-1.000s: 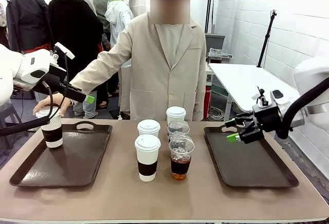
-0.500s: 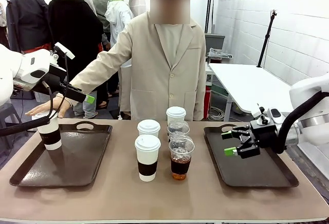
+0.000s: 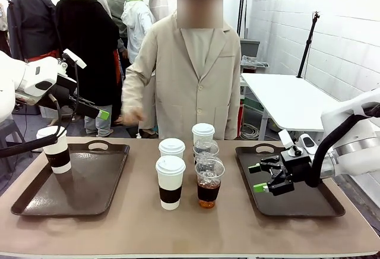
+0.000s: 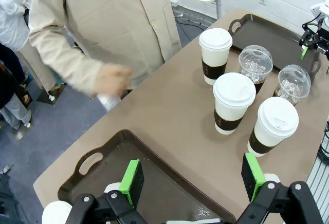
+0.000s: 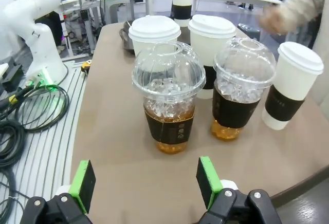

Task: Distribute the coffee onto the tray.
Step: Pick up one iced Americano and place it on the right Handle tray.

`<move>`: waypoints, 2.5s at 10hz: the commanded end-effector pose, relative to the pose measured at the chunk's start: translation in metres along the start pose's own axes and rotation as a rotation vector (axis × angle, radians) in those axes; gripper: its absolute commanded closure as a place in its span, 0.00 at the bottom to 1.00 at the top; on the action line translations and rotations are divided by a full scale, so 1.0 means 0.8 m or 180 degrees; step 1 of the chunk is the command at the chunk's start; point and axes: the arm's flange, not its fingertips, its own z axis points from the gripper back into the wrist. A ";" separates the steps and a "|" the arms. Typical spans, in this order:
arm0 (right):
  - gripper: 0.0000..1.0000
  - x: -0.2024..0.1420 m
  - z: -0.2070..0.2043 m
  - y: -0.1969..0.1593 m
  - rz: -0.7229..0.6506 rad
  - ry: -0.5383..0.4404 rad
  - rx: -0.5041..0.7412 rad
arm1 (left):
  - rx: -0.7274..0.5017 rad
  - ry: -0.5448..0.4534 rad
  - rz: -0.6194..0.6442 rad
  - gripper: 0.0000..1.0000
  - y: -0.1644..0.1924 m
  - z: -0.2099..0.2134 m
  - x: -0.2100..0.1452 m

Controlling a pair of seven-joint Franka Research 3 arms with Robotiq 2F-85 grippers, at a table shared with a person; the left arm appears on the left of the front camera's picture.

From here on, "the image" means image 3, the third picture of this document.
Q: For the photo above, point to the dark blue jacket mannequin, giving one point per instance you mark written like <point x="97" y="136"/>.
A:
<point x="29" y="24"/>

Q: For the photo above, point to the person in beige jacket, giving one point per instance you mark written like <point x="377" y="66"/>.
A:
<point x="184" y="92"/>

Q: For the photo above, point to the black tripod stand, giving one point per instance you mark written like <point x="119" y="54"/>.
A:
<point x="305" y="51"/>

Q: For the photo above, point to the person's right forearm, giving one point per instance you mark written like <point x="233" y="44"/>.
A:
<point x="132" y="92"/>

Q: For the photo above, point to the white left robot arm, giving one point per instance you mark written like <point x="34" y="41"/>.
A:
<point x="12" y="75"/>

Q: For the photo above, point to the person's left forearm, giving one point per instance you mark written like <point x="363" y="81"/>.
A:
<point x="234" y="110"/>

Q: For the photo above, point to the clear plastic iced coffee cup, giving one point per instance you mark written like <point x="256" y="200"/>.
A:
<point x="205" y="147"/>
<point x="207" y="192"/>

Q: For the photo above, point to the white folding table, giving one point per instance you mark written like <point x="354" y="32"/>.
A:
<point x="285" y="98"/>

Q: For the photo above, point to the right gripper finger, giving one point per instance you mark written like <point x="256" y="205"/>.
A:
<point x="280" y="184"/>
<point x="268" y="164"/>

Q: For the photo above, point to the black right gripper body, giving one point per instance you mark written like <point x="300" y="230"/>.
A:
<point x="298" y="167"/>

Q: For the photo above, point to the person in grey jeans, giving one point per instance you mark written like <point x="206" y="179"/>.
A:
<point x="98" y="122"/>

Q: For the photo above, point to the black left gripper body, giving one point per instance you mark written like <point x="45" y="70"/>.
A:
<point x="66" y="88"/>

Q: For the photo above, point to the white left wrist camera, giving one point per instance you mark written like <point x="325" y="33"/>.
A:
<point x="74" y="58"/>

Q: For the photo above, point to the white coat mannequin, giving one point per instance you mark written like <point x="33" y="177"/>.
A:
<point x="138" y="27"/>

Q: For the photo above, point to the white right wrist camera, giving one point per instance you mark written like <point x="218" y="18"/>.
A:
<point x="285" y="138"/>

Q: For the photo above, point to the person in green-grey jacket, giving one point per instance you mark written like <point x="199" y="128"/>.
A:
<point x="117" y="6"/>

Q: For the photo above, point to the black robe mannequin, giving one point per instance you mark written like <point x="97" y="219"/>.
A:
<point x="86" y="48"/>

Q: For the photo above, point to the black stool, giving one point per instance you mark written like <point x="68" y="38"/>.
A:
<point x="10" y="135"/>

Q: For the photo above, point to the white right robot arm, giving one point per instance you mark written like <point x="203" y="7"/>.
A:
<point x="356" y="149"/>

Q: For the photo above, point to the black light stand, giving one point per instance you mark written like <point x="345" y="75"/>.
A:
<point x="243" y="3"/>

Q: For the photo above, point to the dark brown serving tray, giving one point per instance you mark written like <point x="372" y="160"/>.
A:
<point x="89" y="181"/>
<point x="297" y="205"/>

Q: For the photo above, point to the white paper coffee cup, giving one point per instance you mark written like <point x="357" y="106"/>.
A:
<point x="203" y="131"/>
<point x="171" y="146"/>
<point x="58" y="158"/>
<point x="170" y="176"/>

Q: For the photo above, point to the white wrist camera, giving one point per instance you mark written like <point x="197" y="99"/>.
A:
<point x="74" y="58"/>
<point x="285" y="138"/>

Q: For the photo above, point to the person's right hand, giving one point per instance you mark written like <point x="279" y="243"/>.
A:
<point x="132" y="117"/>

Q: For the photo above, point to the grey storage bin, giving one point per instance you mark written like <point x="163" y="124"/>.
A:
<point x="249" y="48"/>

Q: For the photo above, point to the clear plastic bag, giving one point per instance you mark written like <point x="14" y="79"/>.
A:
<point x="253" y="63"/>

